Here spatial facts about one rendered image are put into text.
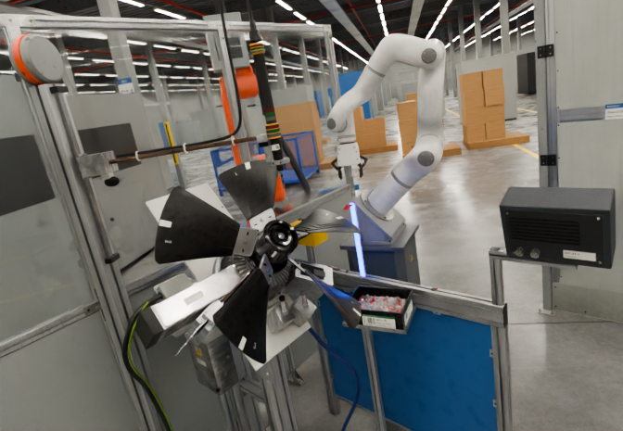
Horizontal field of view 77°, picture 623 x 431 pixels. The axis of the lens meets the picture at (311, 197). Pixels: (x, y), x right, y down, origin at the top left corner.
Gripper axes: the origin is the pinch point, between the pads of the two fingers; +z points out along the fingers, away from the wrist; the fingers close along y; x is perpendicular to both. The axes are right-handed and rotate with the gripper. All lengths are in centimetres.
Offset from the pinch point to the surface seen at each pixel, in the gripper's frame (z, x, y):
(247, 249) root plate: 12, -68, -24
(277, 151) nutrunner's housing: -17, -59, -13
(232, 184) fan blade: -7, -50, -34
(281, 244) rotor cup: 11, -68, -12
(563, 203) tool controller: 6, -61, 66
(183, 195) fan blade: -9, -77, -37
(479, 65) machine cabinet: -159, 1130, 234
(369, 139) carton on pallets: 10, 863, -85
